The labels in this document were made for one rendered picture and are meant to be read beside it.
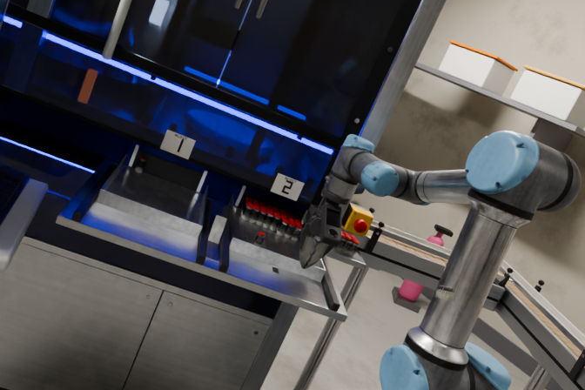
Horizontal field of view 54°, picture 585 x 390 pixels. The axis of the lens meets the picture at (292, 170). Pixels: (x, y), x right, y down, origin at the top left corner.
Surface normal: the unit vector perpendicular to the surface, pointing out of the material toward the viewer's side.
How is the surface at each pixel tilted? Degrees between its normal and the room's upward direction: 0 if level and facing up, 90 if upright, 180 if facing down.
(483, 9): 90
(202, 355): 90
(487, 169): 82
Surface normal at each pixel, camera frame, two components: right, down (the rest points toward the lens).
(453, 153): -0.70, -0.15
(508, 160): -0.77, -0.37
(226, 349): 0.10, 0.27
